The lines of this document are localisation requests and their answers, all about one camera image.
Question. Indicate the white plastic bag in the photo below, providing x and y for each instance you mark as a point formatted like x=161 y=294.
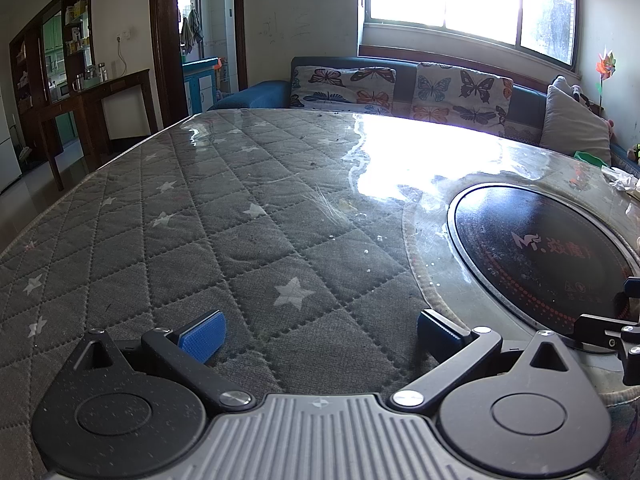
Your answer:
x=622 y=177

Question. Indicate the dark wooden shelf cabinet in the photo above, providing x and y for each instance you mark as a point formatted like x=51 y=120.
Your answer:
x=35 y=75

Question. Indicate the square butterfly print cushion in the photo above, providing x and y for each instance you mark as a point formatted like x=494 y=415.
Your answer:
x=460 y=97

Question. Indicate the green cloth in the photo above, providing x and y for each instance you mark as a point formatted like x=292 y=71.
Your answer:
x=589 y=156

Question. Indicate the white wall socket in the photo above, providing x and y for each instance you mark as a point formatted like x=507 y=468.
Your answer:
x=123 y=35

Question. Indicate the blue cabinet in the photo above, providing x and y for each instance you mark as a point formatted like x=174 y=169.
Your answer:
x=199 y=85

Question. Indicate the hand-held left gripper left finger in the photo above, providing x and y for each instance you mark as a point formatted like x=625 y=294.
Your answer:
x=204 y=336

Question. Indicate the blue sofa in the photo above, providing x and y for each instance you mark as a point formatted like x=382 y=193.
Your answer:
x=250 y=96

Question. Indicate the dark wooden counter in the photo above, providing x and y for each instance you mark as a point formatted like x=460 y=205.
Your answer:
x=95 y=92

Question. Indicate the round black hot plate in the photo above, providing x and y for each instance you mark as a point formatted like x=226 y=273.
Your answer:
x=525 y=260

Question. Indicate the dark wooden door frame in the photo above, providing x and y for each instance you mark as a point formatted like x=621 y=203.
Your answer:
x=162 y=35

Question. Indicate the wide butterfly print cushion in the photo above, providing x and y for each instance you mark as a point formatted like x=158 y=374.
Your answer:
x=345 y=87

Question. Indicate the hanging grey clothes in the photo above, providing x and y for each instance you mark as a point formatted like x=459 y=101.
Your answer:
x=191 y=30

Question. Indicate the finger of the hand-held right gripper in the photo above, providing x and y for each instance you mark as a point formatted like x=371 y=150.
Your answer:
x=597 y=329
x=632 y=294

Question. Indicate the grey pillow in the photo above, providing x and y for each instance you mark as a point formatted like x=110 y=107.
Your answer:
x=575 y=125

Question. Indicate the white fridge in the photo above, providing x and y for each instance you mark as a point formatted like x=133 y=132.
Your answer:
x=7 y=145

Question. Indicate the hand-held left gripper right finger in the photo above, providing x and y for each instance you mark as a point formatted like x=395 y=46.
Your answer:
x=436 y=331

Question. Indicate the colourful pinwheel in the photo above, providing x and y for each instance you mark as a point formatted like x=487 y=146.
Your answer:
x=605 y=67

